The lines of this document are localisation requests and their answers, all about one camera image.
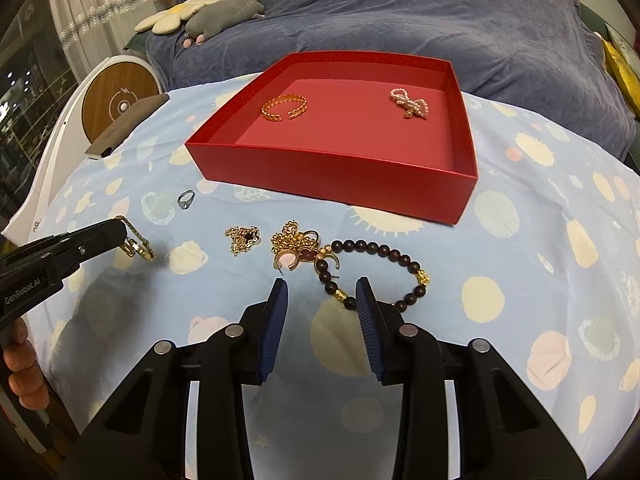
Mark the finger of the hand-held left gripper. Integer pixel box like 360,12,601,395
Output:
15,220,127,286

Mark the blue covered sofa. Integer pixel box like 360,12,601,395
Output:
145,0,638,161

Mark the gold jewellery cluster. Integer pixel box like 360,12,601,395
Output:
270,220,307,253

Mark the gold watch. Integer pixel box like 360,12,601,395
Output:
114,215,157,262

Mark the gold chain bangle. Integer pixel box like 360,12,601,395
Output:
261,95,307,123

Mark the red cardboard box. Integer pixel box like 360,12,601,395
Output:
185,51,479,225

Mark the gold necklace with black clover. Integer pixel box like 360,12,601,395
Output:
224,225,262,257

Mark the flower shaped cushion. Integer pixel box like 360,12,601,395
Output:
134,0,223,36

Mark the dark bead bracelet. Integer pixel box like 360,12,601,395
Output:
314,239,432,313

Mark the person's left hand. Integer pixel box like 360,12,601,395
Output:
1,319,49,412

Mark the pearl bow bracelet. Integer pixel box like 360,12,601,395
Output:
389,87,431,121

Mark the blue planet print cloth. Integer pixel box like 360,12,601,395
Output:
20,72,640,480

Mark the grey plush toy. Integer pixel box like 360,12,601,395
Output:
182,0,266,47

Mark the brown flat case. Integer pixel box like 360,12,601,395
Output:
85,94,170,158

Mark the wooden charging disc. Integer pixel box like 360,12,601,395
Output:
81,62,157,142

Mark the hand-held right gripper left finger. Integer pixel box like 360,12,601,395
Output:
57,277,290,480

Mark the white sheer curtain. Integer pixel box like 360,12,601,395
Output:
47,0,168,81

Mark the white round wooden device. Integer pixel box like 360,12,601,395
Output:
0,35,162,267

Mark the yellow cushion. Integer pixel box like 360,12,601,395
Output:
600,22,640,121

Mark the dark window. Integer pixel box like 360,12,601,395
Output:
0,0,76,221

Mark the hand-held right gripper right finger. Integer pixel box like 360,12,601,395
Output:
355,277,586,480

